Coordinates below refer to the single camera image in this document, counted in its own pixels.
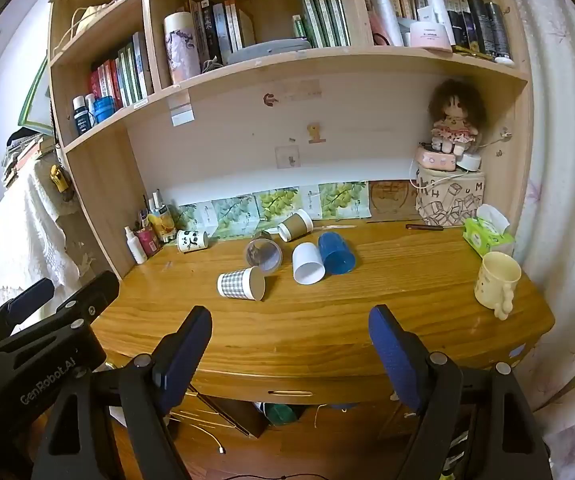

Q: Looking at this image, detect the printed cube box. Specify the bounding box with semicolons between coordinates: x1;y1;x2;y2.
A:
415;167;486;226

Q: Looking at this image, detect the pale yellow mug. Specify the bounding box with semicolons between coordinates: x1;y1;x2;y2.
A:
474;251;522;321

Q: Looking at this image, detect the white lace cloth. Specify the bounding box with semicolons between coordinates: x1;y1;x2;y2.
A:
0;160;94;307

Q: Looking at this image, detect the curly-haired rag doll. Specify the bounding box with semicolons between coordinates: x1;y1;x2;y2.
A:
426;78;488;155

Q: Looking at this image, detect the white cable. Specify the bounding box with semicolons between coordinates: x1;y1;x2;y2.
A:
172;407;229;455

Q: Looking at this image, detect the wooden bookshelf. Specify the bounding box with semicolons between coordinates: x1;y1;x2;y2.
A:
48;0;535;282

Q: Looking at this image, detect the blue jar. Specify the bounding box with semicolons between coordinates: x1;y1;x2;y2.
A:
92;96;116;124

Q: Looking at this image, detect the brown paper cup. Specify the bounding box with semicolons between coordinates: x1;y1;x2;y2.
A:
278;208;314;241

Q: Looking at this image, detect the checkered paper cup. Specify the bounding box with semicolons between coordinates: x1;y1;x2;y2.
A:
218;266;267;302

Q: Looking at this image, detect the pink box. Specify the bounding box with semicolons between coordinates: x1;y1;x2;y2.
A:
415;146;458;171

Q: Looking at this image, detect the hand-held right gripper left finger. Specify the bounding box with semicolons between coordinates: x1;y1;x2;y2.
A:
30;305;213;480

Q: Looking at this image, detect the carved wooden board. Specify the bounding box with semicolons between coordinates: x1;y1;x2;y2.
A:
369;179;419;221

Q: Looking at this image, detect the pink pen holder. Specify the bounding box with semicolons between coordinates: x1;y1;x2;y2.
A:
135;227;161;256

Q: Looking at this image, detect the white panda mug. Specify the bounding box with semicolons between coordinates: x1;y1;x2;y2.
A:
176;229;209;254

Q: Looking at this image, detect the dark bottle white cap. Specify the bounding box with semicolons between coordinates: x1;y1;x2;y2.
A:
72;95;91;136

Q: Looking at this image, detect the grey pouch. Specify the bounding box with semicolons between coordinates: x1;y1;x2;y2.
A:
228;37;313;66

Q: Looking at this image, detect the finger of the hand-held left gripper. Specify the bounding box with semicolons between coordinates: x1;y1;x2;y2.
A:
4;277;56;335
54;270;121;330

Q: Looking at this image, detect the clear wrapped pack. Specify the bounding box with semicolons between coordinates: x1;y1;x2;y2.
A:
369;0;404;47

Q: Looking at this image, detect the beige drawstring bag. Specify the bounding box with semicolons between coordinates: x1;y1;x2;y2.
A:
69;5;114;42

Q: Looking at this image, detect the row of dark books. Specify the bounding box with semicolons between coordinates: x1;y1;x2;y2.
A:
188;0;246;67

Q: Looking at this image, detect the green tissue pack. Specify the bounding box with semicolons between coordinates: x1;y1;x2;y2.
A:
462;204;515;259

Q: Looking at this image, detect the wooden desk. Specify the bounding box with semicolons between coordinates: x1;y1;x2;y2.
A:
90;217;556;406

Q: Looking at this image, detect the white spray bottle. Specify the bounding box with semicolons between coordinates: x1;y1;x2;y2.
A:
124;226;148;265

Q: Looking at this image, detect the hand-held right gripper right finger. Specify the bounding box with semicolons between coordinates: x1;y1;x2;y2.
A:
369;304;554;480

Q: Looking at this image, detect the row of red green books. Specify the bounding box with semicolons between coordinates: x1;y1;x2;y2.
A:
88;31;154;109

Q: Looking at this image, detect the leaf print card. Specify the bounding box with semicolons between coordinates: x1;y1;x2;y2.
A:
258;187;301;223
178;201;214;233
212;195;257;240
319;181;369;220

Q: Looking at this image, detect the white printed flask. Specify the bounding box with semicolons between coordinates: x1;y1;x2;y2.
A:
164;11;202;86

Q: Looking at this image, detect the black bottle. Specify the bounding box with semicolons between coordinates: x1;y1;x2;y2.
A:
487;2;513;59
466;0;493;56

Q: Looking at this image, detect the blue plastic cup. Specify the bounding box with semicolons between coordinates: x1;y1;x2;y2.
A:
317;232;357;276

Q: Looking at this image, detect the white plastic cup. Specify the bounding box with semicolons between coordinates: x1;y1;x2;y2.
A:
292;242;326;286

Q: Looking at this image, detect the green framed picture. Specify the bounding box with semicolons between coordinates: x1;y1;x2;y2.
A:
19;57;56;137

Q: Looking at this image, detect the white curtain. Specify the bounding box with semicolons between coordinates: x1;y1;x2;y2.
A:
496;0;575;463

